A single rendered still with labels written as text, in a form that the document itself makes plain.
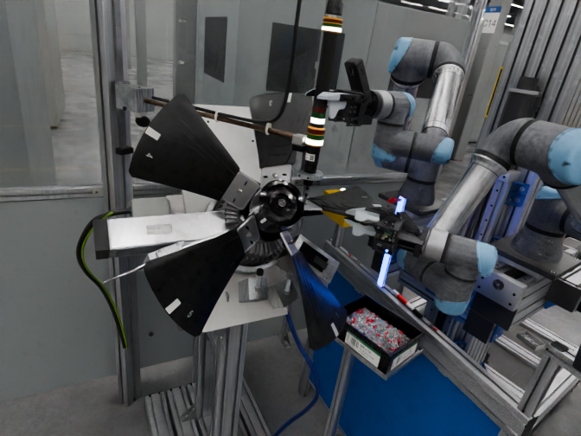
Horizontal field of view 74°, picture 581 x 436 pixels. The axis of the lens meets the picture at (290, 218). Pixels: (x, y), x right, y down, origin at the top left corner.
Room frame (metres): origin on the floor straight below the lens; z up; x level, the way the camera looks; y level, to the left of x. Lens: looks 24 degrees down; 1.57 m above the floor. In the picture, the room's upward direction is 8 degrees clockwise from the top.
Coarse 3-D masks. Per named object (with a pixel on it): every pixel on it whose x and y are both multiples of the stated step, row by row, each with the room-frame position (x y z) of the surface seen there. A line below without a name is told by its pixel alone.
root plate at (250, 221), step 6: (252, 216) 0.85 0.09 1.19; (246, 222) 0.83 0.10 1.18; (252, 222) 0.85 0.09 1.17; (240, 228) 0.81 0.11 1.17; (252, 228) 0.86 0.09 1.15; (240, 234) 0.82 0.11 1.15; (246, 234) 0.84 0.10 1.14; (252, 234) 0.86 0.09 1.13; (258, 234) 0.88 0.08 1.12; (246, 240) 0.84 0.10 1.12; (252, 240) 0.86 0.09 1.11; (246, 246) 0.85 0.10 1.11
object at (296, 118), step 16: (256, 96) 1.15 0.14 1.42; (272, 96) 1.14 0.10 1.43; (304, 96) 1.14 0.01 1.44; (256, 112) 1.12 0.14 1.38; (272, 112) 1.11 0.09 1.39; (288, 112) 1.10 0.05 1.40; (304, 112) 1.09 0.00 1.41; (272, 128) 1.08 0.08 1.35; (288, 128) 1.06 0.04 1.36; (304, 128) 1.06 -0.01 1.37; (272, 144) 1.04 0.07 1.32; (288, 144) 1.02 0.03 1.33; (272, 160) 1.01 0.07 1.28; (288, 160) 0.99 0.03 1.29
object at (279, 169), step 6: (264, 168) 1.01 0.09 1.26; (270, 168) 1.00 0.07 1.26; (276, 168) 1.00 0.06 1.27; (282, 168) 0.99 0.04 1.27; (288, 168) 0.98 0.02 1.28; (264, 174) 1.00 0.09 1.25; (270, 174) 0.99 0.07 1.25; (288, 174) 0.97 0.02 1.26; (264, 180) 0.98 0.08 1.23; (270, 180) 0.98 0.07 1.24; (288, 180) 0.96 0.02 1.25
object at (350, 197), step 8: (336, 192) 1.10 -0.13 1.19; (344, 192) 1.11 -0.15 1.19; (352, 192) 1.12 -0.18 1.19; (360, 192) 1.13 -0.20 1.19; (312, 200) 1.00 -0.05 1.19; (320, 200) 1.01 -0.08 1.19; (328, 200) 1.02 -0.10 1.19; (336, 200) 1.03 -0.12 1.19; (344, 200) 1.04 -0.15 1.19; (352, 200) 1.06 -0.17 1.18; (360, 200) 1.07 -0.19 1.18; (368, 200) 1.09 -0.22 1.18; (328, 208) 0.95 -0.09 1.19; (336, 208) 0.96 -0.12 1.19; (344, 208) 0.98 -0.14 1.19; (352, 208) 0.99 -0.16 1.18; (352, 216) 0.95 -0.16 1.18; (376, 224) 0.96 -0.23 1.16
